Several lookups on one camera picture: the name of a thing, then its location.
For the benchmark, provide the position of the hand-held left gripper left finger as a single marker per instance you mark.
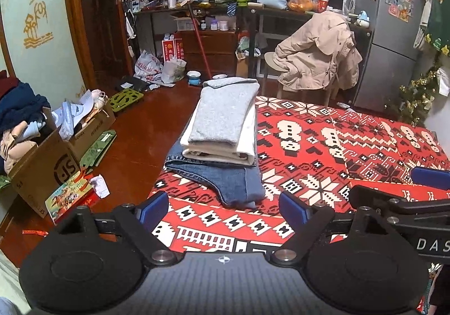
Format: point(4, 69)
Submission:
point(154, 207)

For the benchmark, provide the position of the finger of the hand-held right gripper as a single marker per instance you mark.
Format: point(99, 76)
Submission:
point(372, 197)
point(432, 175)

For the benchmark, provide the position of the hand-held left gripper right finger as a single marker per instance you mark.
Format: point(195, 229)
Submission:
point(293, 209)

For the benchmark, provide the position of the grey knit shirt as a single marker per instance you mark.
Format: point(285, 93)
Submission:
point(225, 111)

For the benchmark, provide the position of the pile of clothes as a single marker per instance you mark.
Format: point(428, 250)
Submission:
point(21, 104)

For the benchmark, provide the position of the red patterned blanket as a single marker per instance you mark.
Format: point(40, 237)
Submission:
point(316, 167)

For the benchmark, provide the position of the folded blue jeans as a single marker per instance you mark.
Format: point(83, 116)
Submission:
point(232, 184)

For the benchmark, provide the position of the folded cream sweater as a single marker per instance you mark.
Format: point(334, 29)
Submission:
point(242, 149)

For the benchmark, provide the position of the small Christmas tree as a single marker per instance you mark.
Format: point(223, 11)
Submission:
point(415, 97)

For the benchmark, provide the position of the colourful picture book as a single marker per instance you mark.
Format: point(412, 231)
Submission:
point(68, 197)

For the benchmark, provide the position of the white hanging bag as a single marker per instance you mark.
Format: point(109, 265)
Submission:
point(443, 82)

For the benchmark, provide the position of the black flat case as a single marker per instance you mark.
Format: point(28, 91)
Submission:
point(134, 84)

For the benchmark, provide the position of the blue ceramic bowl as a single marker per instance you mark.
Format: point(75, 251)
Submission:
point(193, 78)

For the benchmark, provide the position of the pale plastic bag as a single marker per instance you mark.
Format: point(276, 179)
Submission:
point(174, 70)

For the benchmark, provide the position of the printed plastic bag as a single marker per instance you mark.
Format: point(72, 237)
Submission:
point(147, 67)

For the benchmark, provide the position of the grey refrigerator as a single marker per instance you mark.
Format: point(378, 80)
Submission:
point(386, 37)

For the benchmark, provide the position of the white ceramic bowl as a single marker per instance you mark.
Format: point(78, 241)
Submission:
point(219, 76)

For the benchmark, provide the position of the beige chair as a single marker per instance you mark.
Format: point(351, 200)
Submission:
point(270, 61)

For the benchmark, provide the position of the brown paper bag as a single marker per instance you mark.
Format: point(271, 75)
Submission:
point(242, 65)

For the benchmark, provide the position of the beige jacket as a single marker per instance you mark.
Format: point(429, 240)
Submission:
point(316, 51)

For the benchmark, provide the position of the red cardboard box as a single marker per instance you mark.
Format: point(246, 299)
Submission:
point(173, 47)

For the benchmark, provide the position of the wooden door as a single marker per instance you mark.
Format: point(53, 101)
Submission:
point(102, 19)

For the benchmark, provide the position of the red paper cup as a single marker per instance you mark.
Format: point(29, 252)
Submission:
point(323, 3)

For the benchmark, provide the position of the gold wall decal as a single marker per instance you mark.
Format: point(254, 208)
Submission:
point(37, 12)

